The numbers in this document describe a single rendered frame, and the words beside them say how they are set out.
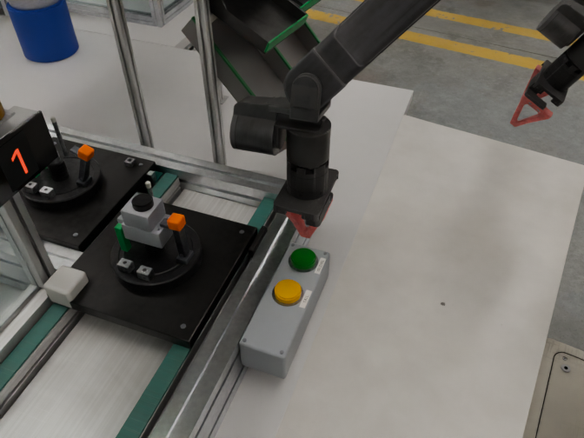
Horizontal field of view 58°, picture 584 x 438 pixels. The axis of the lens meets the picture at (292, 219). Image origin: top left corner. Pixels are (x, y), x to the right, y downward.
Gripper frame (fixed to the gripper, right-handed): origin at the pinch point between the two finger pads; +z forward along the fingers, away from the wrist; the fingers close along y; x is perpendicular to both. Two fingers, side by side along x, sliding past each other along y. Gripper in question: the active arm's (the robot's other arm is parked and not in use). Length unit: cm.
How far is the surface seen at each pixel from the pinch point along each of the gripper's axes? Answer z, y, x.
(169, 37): 17, -82, -73
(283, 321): 6.4, 12.0, 0.9
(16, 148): -19.7, 16.9, -31.0
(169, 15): 15, -93, -79
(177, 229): -3.8, 9.3, -16.2
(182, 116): 17, -44, -47
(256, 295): 6.5, 9.0, -4.6
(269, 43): -18.3, -21.6, -13.9
